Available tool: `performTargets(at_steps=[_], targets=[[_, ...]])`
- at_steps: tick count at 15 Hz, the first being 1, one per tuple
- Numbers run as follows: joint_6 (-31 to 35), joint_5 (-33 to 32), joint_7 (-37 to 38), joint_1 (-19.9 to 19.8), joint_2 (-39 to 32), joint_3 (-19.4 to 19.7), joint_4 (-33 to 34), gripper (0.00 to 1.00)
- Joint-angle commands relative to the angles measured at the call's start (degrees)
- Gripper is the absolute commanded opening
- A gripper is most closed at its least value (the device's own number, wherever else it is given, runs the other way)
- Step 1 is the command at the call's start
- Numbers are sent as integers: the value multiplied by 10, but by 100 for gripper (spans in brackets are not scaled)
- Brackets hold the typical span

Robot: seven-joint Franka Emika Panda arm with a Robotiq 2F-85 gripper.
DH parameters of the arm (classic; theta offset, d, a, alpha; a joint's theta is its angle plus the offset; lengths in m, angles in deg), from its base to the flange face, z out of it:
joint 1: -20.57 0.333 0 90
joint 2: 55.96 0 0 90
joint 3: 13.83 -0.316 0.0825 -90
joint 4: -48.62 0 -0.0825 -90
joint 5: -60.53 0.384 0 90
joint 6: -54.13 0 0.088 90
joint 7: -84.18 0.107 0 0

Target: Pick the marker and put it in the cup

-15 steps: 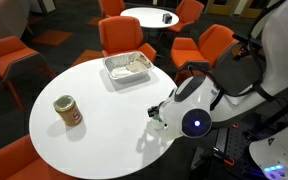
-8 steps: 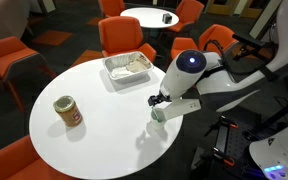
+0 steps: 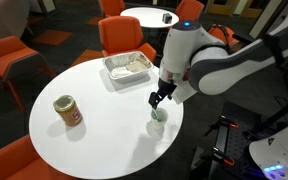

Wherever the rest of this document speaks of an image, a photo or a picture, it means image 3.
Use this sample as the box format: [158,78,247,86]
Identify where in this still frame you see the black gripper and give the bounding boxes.
[148,77,178,110]

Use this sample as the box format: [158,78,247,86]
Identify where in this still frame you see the green marker pen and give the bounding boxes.
[151,107,162,123]

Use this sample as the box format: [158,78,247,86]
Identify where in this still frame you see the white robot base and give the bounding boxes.
[248,116,288,180]

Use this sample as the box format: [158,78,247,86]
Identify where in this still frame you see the white printed cup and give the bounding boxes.
[149,107,170,131]

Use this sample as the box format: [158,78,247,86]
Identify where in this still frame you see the aluminium foil tray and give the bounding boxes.
[102,51,155,85]

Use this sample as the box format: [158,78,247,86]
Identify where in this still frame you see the beige crumpled cloth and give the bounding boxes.
[126,57,151,74]

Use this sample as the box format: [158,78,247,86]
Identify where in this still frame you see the white paper napkin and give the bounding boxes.
[112,65,132,79]

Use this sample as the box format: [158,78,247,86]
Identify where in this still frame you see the large round white table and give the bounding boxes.
[28,57,185,180]

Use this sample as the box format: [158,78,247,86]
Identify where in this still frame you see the plain orange chair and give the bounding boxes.
[0,134,79,180]
[98,0,127,19]
[175,0,205,23]
[97,15,158,65]

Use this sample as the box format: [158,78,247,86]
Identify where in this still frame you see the orange black bar clamp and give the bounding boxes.
[211,147,236,168]
[211,114,240,132]

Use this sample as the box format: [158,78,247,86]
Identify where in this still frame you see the small black box device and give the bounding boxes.
[161,12,174,25]

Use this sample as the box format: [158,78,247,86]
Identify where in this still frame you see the small round white table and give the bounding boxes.
[119,7,180,30]

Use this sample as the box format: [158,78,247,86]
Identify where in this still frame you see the peanut butter jar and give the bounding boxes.
[52,94,84,128]

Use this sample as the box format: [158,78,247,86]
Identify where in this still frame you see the black perforated breadboard plate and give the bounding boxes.
[213,101,269,180]

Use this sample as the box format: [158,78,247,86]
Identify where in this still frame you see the black tripod stand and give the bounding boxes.
[247,63,288,141]

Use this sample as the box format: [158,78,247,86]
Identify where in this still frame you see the orange chair grey shell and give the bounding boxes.
[0,35,57,112]

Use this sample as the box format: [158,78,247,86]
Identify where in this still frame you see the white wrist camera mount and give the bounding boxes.
[172,79,198,105]

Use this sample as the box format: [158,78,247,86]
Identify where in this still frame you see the orange chair black straps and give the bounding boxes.
[207,23,246,52]

